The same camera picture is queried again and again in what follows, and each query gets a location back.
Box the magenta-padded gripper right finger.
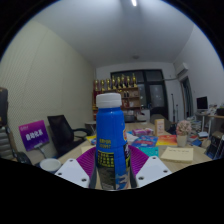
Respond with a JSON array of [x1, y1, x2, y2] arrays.
[[128, 144, 173, 189]]

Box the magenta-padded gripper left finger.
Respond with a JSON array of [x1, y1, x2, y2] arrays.
[[54, 146, 98, 190]]

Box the blue drink bottle white cap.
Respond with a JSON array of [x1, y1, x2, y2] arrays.
[[94, 92, 132, 191]]

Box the black mug white inside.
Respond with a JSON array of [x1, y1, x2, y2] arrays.
[[39, 157, 63, 175]]

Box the yellow sticky note pad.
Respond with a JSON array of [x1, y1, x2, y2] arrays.
[[80, 144, 97, 155]]

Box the blue book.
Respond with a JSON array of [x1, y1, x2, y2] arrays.
[[131, 134, 160, 148]]

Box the pale yellow notepad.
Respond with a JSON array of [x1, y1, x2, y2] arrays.
[[159, 146, 195, 164]]

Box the orange book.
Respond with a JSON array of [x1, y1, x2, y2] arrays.
[[155, 134, 179, 147]]

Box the pink flat box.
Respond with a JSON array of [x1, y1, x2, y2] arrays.
[[132, 128, 155, 137]]

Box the black office chair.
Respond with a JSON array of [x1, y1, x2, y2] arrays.
[[47, 114, 93, 158]]

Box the small tan upright box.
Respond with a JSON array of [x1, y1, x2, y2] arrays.
[[153, 118, 166, 137]]

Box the pink flowers in white pot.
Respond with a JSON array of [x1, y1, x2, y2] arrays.
[[175, 119, 193, 148]]

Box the black bag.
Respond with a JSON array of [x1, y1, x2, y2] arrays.
[[13, 151, 33, 166]]

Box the purple sign board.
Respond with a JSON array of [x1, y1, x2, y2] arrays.
[[18, 119, 50, 153]]

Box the black framed glass door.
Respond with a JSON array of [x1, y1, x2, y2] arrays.
[[110, 69, 170, 118]]

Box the wooden shelf unit with trophies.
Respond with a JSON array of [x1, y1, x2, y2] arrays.
[[92, 73, 141, 121]]

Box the black computer monitor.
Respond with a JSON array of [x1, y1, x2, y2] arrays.
[[195, 96, 209, 112]]

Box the black hard case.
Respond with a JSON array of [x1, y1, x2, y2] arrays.
[[0, 87, 9, 128]]

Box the white air conditioner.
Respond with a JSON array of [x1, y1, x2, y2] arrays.
[[175, 62, 190, 78]]

